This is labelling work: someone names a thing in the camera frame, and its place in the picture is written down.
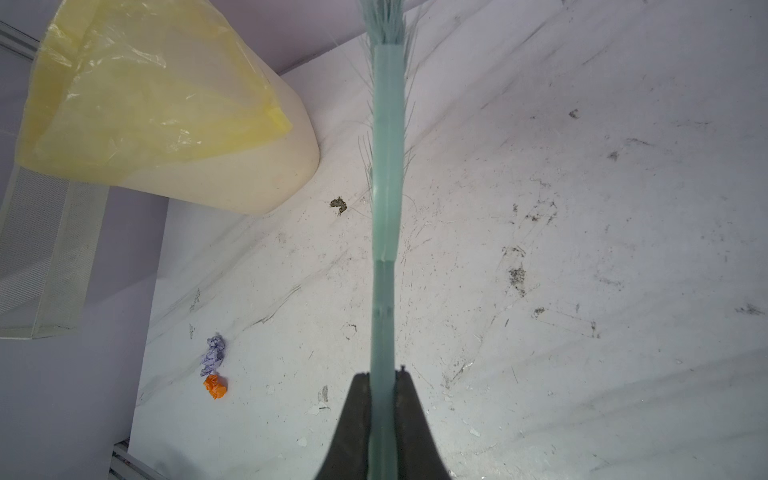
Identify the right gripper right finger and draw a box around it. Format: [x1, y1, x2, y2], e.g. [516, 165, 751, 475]
[394, 367, 450, 480]

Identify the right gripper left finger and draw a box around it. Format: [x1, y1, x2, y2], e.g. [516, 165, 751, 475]
[315, 373, 371, 480]

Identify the green hand brush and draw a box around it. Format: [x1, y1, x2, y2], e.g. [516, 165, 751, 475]
[360, 1, 411, 479]

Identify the orange scrap far left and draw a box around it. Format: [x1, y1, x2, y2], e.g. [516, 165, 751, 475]
[203, 374, 228, 399]

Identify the small dark debris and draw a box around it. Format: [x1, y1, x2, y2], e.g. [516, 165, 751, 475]
[329, 197, 347, 216]

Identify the yellow lined trash bin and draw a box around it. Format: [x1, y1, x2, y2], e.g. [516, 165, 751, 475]
[15, 1, 320, 215]

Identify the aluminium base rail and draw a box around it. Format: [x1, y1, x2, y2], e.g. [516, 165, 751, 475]
[107, 441, 166, 480]

